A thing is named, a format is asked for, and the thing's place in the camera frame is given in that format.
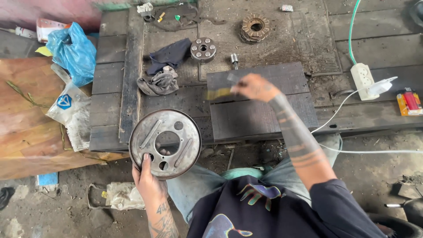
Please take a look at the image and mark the green cable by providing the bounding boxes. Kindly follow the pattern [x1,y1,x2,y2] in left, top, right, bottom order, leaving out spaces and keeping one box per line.
[348,0,362,65]

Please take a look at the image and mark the round grey metal plate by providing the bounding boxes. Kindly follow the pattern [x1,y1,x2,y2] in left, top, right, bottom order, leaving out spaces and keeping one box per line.
[128,109,202,180]

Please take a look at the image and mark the white charger plug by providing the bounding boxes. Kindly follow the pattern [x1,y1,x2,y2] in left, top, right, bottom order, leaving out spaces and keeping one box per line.
[367,76,398,96]

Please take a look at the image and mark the grey dirty rag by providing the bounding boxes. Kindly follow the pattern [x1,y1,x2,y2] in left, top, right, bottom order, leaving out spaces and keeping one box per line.
[137,65,179,96]

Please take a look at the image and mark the white tube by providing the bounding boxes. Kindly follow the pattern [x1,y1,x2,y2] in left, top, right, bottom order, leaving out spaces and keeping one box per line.
[0,26,38,39]

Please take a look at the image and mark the white cable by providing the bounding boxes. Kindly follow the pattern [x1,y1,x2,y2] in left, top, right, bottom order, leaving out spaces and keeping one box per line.
[311,89,423,154]

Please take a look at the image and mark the crumpled white plastic bag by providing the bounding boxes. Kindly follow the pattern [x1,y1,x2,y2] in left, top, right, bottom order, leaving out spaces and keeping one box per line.
[101,181,146,211]

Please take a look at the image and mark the yellow-handled brush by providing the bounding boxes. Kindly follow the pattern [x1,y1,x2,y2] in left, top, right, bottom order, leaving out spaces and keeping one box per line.
[206,73,243,101]

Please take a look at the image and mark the yellow cigarette pack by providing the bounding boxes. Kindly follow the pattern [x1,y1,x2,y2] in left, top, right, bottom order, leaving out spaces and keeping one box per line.
[397,92,423,116]

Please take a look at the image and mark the blue and white foam block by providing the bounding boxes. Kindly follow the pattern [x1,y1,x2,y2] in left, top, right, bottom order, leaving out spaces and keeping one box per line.
[35,172,59,192]

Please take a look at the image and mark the person's left hand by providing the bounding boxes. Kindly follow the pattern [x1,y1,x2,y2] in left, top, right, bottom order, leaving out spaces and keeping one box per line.
[132,147,174,205]

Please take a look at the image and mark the black sandal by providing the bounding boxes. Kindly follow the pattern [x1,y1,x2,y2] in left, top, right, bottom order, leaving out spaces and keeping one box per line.
[0,187,16,211]

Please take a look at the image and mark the person's right hand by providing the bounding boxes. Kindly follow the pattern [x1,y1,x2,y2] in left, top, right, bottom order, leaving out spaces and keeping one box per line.
[230,73,282,103]

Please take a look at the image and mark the stack of brown clutch discs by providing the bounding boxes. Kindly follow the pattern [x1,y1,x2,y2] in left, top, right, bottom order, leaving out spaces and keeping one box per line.
[239,13,270,44]

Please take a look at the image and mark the clear plastic bag blue logo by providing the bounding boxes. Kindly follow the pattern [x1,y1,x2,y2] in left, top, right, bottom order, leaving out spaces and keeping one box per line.
[46,63,92,152]

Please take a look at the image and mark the round metal hub with holes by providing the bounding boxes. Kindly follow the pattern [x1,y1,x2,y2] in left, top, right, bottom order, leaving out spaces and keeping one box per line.
[190,37,217,63]

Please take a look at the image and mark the black motorcycle part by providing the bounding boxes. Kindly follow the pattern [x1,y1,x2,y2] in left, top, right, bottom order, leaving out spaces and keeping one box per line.
[368,198,423,238]

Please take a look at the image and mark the person's grey jeans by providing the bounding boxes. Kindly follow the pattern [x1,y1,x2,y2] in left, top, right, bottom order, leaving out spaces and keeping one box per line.
[166,133,343,225]

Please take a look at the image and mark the red lighter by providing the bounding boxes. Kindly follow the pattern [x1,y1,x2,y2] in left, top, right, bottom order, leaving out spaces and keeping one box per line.
[404,87,420,111]

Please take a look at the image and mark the teal stool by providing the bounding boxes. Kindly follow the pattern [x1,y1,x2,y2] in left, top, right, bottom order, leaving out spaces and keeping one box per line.
[220,167,265,180]

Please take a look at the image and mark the black metal handle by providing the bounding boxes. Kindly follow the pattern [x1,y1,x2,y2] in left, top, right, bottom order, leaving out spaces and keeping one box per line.
[330,89,356,100]

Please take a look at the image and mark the person's dark printed shirt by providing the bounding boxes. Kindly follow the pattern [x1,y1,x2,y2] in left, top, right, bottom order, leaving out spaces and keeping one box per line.
[187,175,387,238]

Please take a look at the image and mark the white and orange carton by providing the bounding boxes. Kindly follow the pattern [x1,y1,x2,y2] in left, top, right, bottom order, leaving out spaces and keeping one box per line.
[36,18,71,43]

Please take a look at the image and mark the dark blue cloth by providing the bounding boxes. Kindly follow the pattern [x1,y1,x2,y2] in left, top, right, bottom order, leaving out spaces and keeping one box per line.
[146,38,192,76]

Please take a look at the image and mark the dark wooden pallet platform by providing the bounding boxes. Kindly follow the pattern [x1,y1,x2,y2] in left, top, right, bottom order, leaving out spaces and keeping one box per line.
[89,0,423,153]

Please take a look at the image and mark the brown plywood sheet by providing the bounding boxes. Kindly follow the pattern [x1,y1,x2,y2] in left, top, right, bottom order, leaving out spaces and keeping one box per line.
[0,57,130,181]

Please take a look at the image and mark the white power strip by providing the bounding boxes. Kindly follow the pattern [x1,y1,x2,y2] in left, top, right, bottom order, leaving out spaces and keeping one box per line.
[350,63,380,101]

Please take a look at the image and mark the dark wooden board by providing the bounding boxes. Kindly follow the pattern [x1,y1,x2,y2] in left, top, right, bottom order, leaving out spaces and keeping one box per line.
[206,62,320,143]

